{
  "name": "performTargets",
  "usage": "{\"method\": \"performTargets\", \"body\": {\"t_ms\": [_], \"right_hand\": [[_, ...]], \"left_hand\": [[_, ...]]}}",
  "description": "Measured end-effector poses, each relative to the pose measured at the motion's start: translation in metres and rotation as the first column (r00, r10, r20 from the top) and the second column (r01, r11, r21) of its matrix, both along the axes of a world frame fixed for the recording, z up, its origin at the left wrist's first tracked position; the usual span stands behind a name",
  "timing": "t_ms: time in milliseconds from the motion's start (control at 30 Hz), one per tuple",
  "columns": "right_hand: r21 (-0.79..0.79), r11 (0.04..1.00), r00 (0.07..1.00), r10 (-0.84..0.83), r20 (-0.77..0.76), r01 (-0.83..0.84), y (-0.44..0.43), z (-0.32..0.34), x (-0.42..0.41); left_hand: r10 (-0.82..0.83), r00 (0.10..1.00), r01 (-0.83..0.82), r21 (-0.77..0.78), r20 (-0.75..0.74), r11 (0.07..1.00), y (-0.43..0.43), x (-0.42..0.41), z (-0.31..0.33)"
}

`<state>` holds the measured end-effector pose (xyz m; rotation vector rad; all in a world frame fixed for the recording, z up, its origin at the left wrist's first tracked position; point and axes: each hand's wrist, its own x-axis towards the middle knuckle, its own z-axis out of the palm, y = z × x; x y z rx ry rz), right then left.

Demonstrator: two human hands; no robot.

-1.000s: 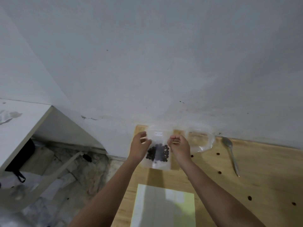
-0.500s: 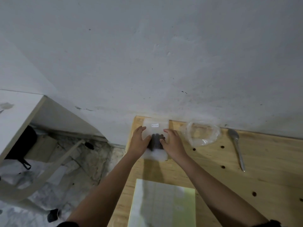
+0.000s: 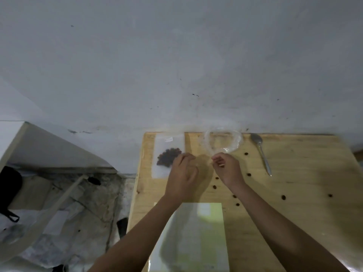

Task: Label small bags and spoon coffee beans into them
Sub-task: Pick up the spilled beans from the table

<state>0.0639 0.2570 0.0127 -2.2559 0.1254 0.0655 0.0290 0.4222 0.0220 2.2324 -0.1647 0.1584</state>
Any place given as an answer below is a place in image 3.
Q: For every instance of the person's left hand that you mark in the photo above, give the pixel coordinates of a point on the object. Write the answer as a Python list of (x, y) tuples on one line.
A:
[(181, 178)]

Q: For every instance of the person's right hand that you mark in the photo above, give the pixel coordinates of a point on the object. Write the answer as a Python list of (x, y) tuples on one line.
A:
[(229, 172)]

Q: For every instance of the small translucent plastic bag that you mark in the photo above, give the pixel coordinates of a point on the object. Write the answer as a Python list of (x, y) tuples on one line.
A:
[(164, 172)]

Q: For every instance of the large clear plastic bag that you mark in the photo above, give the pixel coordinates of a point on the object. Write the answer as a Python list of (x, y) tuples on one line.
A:
[(208, 144)]

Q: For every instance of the small white paper label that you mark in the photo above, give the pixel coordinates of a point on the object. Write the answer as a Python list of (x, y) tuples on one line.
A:
[(169, 139)]

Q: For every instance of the metal spoon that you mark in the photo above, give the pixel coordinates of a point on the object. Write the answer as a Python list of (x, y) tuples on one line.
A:
[(256, 138)]

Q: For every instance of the person's right forearm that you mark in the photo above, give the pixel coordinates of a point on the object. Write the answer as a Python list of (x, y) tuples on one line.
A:
[(283, 232)]

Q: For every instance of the person's left forearm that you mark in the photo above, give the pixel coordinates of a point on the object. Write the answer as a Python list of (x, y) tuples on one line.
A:
[(133, 240)]

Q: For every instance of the pale yellow label sheet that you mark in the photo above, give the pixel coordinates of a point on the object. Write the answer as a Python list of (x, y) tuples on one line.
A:
[(198, 237)]

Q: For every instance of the dark floor debris lump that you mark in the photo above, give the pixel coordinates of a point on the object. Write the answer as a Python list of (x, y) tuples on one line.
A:
[(94, 180)]

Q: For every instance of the wooden stick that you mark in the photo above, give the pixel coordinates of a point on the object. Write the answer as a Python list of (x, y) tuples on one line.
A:
[(56, 201)]

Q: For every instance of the white grey cabinet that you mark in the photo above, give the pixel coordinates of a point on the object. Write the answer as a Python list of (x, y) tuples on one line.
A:
[(56, 150)]

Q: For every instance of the small black floor object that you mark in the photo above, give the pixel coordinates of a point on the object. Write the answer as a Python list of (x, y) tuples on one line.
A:
[(61, 268)]

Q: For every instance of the brown cardboard box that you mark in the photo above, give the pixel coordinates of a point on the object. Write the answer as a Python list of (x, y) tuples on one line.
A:
[(31, 192)]

